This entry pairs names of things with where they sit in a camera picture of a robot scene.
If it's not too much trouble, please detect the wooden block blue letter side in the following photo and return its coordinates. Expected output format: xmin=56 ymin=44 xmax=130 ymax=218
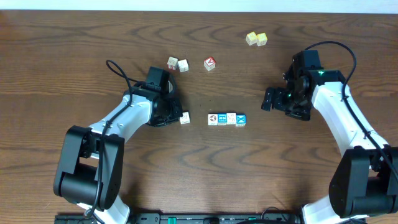
xmin=177 ymin=59 xmax=189 ymax=73

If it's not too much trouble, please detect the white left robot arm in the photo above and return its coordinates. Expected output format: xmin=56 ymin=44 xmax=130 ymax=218
xmin=53 ymin=87 xmax=182 ymax=223

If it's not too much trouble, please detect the plain wooden block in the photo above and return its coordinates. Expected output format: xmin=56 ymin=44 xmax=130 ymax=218
xmin=179 ymin=111 xmax=190 ymax=124

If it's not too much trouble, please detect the wooden block red number 3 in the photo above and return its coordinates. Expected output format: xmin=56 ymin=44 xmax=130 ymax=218
xmin=167 ymin=57 xmax=178 ymax=70

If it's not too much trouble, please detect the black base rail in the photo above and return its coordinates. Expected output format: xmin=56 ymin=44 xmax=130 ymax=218
xmin=54 ymin=212 xmax=302 ymax=224

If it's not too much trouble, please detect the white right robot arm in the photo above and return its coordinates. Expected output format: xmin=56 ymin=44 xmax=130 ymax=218
xmin=261 ymin=68 xmax=397 ymax=223

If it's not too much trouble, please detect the wooden block blue X top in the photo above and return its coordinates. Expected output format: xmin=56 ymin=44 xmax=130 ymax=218
xmin=236 ymin=114 xmax=247 ymax=126

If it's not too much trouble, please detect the yellow wooden block right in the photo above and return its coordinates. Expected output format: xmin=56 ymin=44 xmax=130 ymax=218
xmin=256 ymin=33 xmax=268 ymax=47

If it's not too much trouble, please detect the wooden block number 8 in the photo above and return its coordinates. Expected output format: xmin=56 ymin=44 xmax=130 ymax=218
xmin=226 ymin=113 xmax=236 ymax=125

